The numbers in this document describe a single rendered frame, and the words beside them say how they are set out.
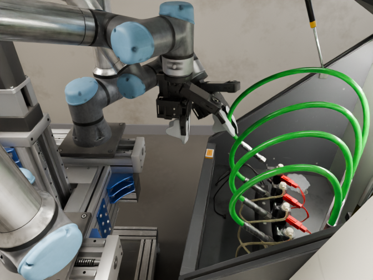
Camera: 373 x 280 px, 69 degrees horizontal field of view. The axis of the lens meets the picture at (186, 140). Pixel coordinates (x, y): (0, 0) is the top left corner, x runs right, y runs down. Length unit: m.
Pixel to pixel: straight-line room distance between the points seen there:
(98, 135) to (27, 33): 0.61
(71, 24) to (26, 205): 0.34
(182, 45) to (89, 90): 0.49
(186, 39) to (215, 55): 1.98
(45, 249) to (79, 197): 0.51
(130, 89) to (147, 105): 2.03
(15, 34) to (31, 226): 0.32
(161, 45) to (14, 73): 0.40
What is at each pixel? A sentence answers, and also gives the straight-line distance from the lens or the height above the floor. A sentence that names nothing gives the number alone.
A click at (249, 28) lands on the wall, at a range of 2.58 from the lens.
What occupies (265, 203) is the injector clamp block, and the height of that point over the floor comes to 0.98.
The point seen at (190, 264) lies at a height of 0.95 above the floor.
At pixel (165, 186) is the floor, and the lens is 2.37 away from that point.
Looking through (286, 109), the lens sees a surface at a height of 1.35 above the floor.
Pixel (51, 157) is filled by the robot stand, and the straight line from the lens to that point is 1.00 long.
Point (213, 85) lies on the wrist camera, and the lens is 0.82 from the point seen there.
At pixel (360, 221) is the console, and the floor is 1.32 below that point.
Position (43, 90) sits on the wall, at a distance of 3.10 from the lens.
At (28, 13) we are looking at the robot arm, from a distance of 0.57.
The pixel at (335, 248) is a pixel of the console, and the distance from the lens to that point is 0.55.
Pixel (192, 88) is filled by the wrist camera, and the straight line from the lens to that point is 0.69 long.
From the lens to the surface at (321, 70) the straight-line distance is 0.77.
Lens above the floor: 1.67
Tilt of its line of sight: 35 degrees down
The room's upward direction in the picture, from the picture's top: straight up
